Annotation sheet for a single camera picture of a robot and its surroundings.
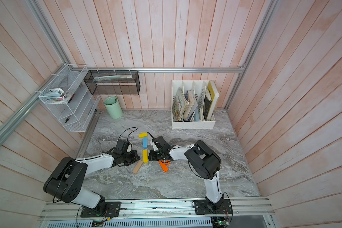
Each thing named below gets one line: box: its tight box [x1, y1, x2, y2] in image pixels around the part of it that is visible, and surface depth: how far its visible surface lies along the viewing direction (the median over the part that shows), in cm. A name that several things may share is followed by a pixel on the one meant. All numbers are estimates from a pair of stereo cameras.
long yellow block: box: [142, 149, 149, 163], surface depth 94 cm
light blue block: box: [142, 136, 148, 149], surface depth 101 cm
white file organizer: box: [171, 79, 220, 130], surface depth 106 cm
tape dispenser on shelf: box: [42, 87, 65, 101], surface depth 71 cm
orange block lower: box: [158, 160, 169, 173], surface depth 89 cm
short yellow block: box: [139, 133, 148, 139], surface depth 106 cm
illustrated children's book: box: [172, 86, 190, 122], surface depth 103 cm
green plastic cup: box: [104, 95, 124, 120], surface depth 112 cm
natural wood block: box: [132, 159, 144, 175], surface depth 90 cm
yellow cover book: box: [207, 80, 220, 121], surface depth 100 cm
